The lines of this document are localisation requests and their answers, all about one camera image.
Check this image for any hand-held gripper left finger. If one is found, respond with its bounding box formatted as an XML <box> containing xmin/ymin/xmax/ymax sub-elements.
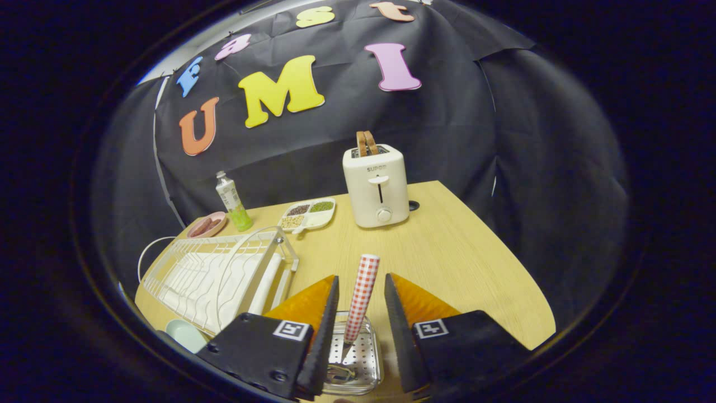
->
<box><xmin>195</xmin><ymin>274</ymin><xmax>341</xmax><ymax>401</ymax></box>

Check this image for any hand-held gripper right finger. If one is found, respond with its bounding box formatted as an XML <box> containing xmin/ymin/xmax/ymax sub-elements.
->
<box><xmin>383</xmin><ymin>273</ymin><xmax>533</xmax><ymax>401</ymax></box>

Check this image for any metal wire basket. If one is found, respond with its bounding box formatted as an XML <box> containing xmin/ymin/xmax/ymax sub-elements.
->
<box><xmin>322</xmin><ymin>312</ymin><xmax>385</xmax><ymax>396</ymax></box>

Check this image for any spoon with red checkered handle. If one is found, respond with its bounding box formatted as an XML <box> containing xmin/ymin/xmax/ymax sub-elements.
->
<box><xmin>327</xmin><ymin>254</ymin><xmax>381</xmax><ymax>382</ymax></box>

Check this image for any white wire dish rack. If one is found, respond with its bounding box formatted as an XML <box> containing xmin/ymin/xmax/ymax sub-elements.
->
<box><xmin>137</xmin><ymin>226</ymin><xmax>300</xmax><ymax>338</ymax></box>

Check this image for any light green plate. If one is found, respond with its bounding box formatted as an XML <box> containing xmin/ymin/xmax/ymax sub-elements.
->
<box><xmin>166</xmin><ymin>318</ymin><xmax>209</xmax><ymax>354</ymax></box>

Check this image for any pink plate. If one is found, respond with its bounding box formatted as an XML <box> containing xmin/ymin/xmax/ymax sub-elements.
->
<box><xmin>186</xmin><ymin>211</ymin><xmax>228</xmax><ymax>240</ymax></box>

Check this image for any white divided tray with beans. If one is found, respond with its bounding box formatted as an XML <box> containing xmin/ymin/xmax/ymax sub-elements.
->
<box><xmin>277</xmin><ymin>197</ymin><xmax>337</xmax><ymax>235</ymax></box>

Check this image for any white toaster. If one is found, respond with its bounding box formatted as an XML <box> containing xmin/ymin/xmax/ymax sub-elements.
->
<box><xmin>342</xmin><ymin>144</ymin><xmax>411</xmax><ymax>229</ymax></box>

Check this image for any clear bottle with green liquid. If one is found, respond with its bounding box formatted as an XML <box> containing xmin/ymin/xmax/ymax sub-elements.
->
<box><xmin>215</xmin><ymin>171</ymin><xmax>254</xmax><ymax>232</ymax></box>

